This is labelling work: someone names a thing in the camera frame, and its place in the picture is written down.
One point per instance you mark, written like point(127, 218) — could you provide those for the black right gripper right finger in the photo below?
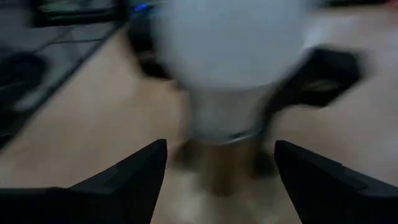
point(326, 196)

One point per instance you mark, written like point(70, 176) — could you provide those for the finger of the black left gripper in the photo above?
point(146, 46)
point(323, 77)

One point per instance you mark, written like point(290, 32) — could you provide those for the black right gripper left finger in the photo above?
point(118, 199)

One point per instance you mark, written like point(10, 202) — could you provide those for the brass lamp socket base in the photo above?
point(224, 168)

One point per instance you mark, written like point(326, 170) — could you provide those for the white frosted lightbulb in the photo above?
point(230, 46)

